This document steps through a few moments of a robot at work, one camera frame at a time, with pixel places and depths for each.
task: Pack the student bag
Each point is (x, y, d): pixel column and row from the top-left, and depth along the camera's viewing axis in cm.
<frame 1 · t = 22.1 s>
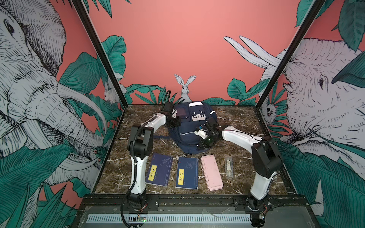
left hand: (182, 121, 100), fingers closed
right hand: (197, 147, 87), fingers closed
navy blue student backpack: (192, 115, 109), point 6 cm above the table
left navy blue notebook: (159, 170, 87), on the table
right navy blue notebook: (187, 173, 86), on the table
pink pencil case: (211, 173, 83), point 4 cm above the table
clear plastic small case: (228, 166, 88), point 2 cm above the table

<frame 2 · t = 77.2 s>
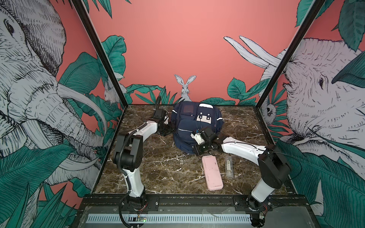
left hand: (176, 127, 95), fingers open
right hand: (191, 150, 85), fingers closed
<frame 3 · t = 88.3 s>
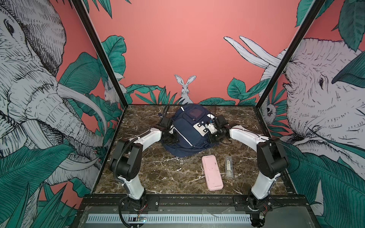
left hand: (179, 138, 91), fingers open
right hand: (206, 138, 92), fingers closed
navy blue student backpack: (192, 123, 103), point 7 cm above the table
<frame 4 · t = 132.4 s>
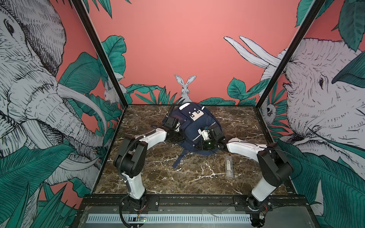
left hand: (186, 135, 92), fingers closed
right hand: (194, 145, 86), fingers closed
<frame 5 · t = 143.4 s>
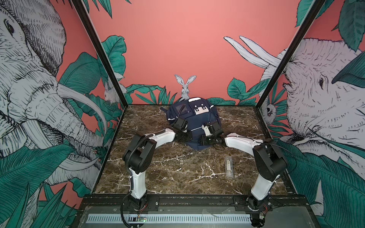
left hand: (194, 136, 93), fingers closed
right hand: (199, 139, 92), fingers open
navy blue student backpack: (196, 112, 106), point 10 cm above the table
